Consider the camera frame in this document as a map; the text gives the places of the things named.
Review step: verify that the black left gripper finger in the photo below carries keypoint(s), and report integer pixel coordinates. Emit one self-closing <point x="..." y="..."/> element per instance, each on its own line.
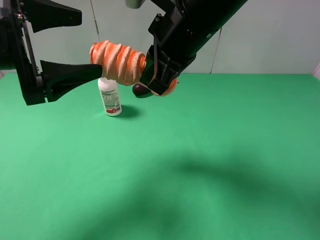
<point x="47" y="14"/>
<point x="59" y="79"/>

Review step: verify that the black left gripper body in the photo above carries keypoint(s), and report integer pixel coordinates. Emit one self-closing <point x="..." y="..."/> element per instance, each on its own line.
<point x="16" y="52"/>

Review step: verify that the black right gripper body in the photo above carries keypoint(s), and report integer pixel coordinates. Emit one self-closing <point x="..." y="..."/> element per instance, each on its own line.
<point x="186" y="26"/>

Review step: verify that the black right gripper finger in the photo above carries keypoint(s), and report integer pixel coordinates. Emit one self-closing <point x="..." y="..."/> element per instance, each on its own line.
<point x="168" y="70"/>
<point x="150" y="73"/>

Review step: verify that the orange spiral bread roll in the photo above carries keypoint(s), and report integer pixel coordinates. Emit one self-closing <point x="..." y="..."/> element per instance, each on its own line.
<point x="119" y="62"/>

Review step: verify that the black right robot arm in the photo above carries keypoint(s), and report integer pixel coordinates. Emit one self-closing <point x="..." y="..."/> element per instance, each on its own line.
<point x="225" y="7"/>

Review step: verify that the purple eggplant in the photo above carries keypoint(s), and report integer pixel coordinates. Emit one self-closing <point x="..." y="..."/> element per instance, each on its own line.
<point x="141" y="91"/>

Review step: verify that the white plastic bottle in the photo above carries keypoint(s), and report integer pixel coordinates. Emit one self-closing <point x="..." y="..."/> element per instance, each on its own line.
<point x="110" y="96"/>

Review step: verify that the green tablecloth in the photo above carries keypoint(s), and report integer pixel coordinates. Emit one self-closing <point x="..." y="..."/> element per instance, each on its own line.
<point x="224" y="157"/>

